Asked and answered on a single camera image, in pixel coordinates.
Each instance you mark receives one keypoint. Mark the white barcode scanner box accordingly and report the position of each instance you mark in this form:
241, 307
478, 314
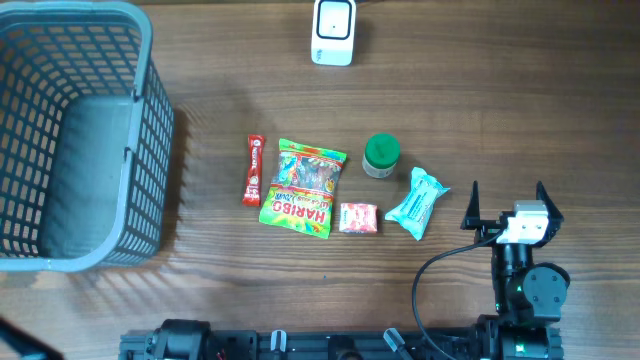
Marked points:
333, 32

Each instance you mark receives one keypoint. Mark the Haribo gummy candy bag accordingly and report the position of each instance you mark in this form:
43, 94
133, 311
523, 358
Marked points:
302, 191

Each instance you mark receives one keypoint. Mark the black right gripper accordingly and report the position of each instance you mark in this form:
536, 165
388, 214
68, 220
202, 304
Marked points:
487, 228

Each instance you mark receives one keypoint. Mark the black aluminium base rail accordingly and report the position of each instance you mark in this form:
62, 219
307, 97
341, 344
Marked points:
434, 343

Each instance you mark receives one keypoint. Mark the green-lid white jar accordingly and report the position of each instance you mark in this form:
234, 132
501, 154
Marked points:
381, 154

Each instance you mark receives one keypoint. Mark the red small candy pack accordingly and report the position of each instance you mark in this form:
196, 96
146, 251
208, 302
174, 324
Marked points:
358, 218

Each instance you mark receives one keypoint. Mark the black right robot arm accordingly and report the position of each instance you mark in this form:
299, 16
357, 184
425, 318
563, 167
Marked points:
528, 296

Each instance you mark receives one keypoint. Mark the red coffee stick sachet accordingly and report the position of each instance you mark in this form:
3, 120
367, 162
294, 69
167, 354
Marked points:
252, 193

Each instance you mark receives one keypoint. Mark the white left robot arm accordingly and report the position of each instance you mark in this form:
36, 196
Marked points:
173, 340

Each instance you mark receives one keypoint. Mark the teal tissue pack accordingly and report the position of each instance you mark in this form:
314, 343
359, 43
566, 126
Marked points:
414, 212

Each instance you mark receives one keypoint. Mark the grey plastic shopping basket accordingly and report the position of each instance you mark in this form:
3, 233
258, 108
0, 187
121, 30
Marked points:
86, 137

